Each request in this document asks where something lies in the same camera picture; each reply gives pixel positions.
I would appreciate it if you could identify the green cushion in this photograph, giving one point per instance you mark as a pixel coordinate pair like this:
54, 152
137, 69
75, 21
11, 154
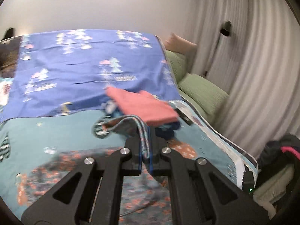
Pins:
178, 62
206, 97

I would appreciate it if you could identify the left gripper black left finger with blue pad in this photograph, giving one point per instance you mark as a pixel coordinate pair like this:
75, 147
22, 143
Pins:
90, 194

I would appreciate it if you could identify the teal floral garment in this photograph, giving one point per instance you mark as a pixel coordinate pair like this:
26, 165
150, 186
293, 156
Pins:
144, 200

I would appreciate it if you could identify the dark brown blanket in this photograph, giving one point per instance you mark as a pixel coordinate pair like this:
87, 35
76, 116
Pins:
9, 56

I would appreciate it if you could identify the green cushion far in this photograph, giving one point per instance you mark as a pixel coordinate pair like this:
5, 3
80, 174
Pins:
178, 62

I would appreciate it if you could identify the purple tree print sheet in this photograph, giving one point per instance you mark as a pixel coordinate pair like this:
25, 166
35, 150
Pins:
63, 72

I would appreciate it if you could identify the pink folded garment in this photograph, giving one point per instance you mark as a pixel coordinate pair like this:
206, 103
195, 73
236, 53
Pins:
152, 111

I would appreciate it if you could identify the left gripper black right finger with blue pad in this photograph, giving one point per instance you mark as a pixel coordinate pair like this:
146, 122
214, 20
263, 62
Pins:
199, 192

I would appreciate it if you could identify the teal printed bed cover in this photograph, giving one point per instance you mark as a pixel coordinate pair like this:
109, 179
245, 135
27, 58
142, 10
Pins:
36, 153

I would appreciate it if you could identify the black pink bag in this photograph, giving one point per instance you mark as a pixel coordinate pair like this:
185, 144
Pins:
276, 155

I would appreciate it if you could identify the tan pillow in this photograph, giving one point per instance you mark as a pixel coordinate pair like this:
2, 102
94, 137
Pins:
178, 44

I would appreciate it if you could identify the black floor lamp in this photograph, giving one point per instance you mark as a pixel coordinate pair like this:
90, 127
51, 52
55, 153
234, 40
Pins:
225, 31

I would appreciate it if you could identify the green cushion near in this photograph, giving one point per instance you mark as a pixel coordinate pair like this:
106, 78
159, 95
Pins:
206, 97

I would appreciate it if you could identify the black camera box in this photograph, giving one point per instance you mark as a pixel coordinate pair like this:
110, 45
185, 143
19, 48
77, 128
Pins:
248, 183

